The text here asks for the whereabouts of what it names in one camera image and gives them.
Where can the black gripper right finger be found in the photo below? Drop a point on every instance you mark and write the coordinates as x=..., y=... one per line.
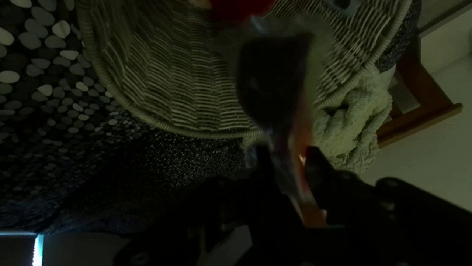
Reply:
x=322, y=179

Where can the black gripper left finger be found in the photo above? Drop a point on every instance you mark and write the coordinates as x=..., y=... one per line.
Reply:
x=267, y=182

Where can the dark orange soft object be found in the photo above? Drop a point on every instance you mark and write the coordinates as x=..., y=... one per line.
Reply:
x=275, y=79

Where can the red object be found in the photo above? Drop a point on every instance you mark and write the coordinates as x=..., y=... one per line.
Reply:
x=238, y=8

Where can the green wicker laundry basket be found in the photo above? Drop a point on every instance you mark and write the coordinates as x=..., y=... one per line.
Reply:
x=182, y=64

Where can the white fluffy towel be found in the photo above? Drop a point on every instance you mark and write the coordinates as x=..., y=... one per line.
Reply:
x=350, y=123

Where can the window with dark blind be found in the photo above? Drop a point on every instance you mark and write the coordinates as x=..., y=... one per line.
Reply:
x=22, y=249

